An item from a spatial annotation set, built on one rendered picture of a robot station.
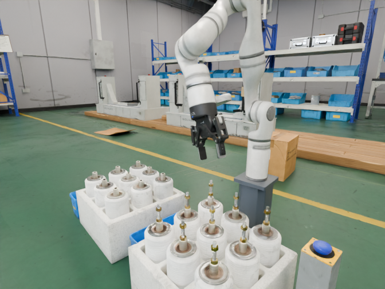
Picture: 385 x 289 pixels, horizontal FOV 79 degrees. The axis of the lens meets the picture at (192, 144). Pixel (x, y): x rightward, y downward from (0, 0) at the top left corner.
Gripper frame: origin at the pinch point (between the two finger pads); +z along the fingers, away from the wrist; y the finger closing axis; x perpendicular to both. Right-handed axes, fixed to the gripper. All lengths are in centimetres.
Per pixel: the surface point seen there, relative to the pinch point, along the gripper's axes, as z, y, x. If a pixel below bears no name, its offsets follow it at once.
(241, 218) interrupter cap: 23.3, -10.9, 14.5
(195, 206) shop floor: 30, -69, 28
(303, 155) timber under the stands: 21, -91, 161
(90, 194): 9, -69, -26
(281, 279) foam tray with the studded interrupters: 39.2, 1.9, 14.9
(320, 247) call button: 25.1, 17.2, 14.2
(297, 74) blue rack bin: -113, -237, 390
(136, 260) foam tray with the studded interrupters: 28.1, -23.0, -19.9
